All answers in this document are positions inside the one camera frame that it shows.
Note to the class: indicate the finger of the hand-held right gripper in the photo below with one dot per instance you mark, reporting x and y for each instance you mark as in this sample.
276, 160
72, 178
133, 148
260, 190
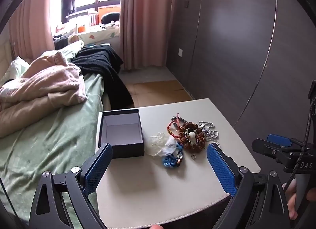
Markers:
267, 148
279, 139

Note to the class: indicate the beige padded headboard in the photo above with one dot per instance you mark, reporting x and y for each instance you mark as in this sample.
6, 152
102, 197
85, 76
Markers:
5, 58

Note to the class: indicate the flat cardboard sheet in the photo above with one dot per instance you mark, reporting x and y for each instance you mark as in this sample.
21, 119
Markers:
158, 90

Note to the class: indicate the black pillow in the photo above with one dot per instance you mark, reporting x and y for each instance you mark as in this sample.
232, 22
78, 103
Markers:
111, 18

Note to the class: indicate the person's right hand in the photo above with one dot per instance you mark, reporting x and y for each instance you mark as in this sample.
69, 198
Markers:
290, 201

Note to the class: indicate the orange cup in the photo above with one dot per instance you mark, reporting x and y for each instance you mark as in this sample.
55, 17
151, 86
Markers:
81, 29

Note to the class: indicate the black knitted garment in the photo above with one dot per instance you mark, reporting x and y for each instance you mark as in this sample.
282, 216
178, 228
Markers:
101, 63

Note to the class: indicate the printed window seat cushion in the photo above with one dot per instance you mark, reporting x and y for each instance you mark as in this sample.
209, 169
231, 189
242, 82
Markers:
98, 33

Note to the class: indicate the bed with green sheet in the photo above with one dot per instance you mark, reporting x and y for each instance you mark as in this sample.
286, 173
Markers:
49, 150

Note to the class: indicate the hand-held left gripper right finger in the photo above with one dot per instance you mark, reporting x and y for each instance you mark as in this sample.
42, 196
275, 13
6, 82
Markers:
221, 167

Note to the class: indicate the pink curtain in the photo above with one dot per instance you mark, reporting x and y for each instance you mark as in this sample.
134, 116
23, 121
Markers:
32, 26
145, 21

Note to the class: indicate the pink fleece blanket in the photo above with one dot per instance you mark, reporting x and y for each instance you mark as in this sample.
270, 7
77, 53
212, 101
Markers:
47, 83

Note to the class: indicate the white wall socket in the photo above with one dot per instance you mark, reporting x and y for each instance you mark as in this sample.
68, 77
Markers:
180, 52

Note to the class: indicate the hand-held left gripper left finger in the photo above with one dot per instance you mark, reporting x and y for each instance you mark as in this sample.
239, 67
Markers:
98, 167

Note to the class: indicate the black jewelry box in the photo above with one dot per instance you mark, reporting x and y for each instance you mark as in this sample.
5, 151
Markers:
119, 130

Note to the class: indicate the white organza pouch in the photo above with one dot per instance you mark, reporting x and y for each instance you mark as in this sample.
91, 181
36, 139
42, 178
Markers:
160, 145

